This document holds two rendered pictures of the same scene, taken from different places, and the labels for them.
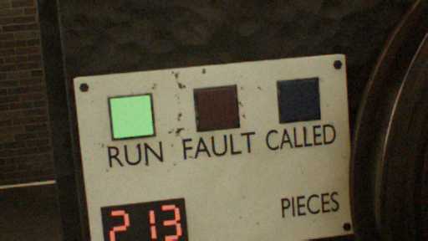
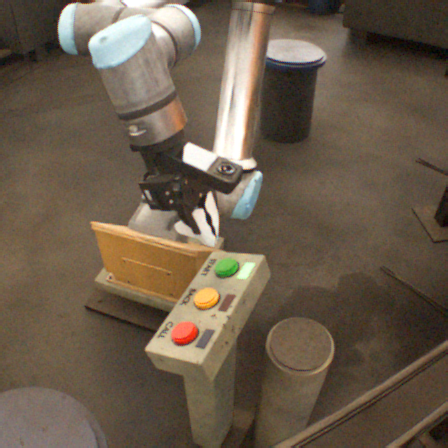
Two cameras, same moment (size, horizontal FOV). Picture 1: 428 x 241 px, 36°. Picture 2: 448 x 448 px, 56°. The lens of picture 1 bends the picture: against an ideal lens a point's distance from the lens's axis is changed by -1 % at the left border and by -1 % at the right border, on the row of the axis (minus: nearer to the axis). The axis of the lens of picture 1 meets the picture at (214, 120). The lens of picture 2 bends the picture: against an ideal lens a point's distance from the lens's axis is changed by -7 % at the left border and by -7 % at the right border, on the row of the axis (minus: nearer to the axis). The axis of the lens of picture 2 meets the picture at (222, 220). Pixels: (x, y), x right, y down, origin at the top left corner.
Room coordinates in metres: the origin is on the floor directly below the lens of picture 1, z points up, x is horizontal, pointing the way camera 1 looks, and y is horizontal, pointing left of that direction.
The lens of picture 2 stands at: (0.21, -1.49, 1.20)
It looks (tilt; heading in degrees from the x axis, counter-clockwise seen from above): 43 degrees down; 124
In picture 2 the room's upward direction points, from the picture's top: straight up
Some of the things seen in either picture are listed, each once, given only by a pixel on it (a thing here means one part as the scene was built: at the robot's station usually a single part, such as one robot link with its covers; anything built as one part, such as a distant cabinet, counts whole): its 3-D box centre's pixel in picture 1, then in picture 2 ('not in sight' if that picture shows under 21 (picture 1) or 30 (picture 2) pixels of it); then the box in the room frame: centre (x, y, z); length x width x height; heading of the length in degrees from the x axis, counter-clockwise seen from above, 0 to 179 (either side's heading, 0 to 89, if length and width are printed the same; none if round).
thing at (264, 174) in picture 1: (219, 158); not in sight; (0.64, 0.00, 1.15); 0.26 x 0.02 x 0.18; 98
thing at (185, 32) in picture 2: not in sight; (158, 38); (-0.26, -0.96, 0.94); 0.12 x 0.12 x 0.09; 15
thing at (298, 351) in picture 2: not in sight; (284, 404); (0.09, -1.06, 0.26); 0.12 x 0.12 x 0.52
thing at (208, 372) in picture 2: not in sight; (210, 382); (-0.06, -1.12, 0.31); 0.24 x 0.16 x 0.62; 98
